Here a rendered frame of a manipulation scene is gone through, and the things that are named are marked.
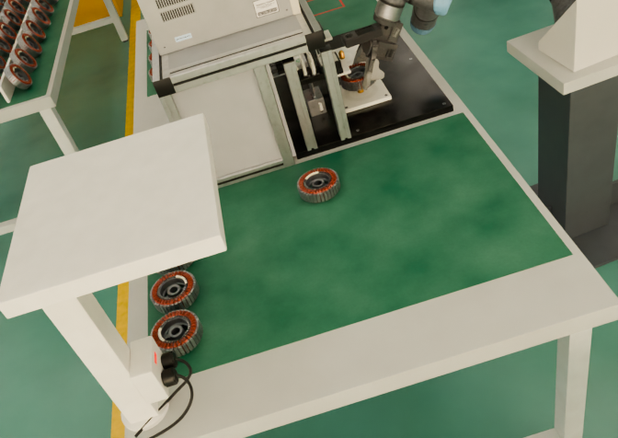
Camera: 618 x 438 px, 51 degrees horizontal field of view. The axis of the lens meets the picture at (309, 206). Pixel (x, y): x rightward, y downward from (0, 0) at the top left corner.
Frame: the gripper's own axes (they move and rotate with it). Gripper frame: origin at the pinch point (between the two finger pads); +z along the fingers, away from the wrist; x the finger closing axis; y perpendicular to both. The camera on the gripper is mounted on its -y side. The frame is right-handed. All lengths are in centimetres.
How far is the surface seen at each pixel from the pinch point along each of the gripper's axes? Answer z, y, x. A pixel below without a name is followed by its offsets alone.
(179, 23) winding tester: -10, -55, -8
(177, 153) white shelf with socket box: -11, -59, -71
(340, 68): -3.7, -7.6, -3.5
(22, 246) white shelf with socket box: 3, -82, -85
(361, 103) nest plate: 4.6, 1.1, -6.8
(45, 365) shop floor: 141, -82, 4
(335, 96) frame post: -2.4, -12.9, -19.7
